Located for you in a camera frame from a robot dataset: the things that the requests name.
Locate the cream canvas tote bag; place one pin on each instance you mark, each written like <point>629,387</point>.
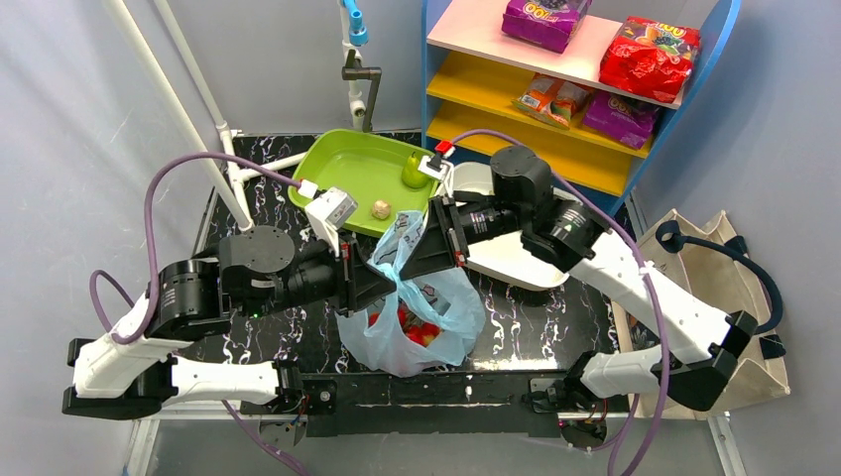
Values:
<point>761,373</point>

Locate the white rectangular tray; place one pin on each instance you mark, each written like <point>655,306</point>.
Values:
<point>504,257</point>

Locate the grey faucet on pipe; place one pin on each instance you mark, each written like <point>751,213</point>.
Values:
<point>363,81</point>

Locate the orange snack bag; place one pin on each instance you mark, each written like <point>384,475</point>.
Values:
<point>552,101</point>

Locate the purple snack bag lower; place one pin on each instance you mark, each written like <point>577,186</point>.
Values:
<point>631,122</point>

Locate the light blue printed plastic bag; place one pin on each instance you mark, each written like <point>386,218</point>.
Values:
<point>446,299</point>

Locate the purple snack bag top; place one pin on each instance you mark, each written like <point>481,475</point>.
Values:
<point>548,24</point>

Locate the green rectangular tray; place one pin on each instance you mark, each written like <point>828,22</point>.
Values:
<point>369,168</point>

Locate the blue shelf with coloured boards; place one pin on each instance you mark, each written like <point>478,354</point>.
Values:
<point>473,71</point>

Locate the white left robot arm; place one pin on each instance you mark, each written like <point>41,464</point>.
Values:
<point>137,368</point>

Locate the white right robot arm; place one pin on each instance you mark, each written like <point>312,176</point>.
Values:
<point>700,345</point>

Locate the green pear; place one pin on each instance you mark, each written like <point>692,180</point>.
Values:
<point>411,176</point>

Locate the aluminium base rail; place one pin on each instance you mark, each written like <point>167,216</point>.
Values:
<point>524,331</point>

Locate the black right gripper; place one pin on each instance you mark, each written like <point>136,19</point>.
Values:
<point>447,235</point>

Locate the garlic bulb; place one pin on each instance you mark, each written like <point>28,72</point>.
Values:
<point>381,210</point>

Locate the red snack bag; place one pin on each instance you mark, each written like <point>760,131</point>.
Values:
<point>650,59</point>

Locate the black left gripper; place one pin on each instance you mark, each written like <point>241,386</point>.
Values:
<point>348,275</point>

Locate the purple snack bag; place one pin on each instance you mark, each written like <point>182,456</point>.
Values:
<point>631,122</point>
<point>548,24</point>

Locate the white pipe frame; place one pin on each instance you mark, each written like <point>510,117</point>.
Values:
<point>154,71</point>

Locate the red strawberry bunch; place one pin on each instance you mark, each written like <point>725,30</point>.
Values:
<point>414,328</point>

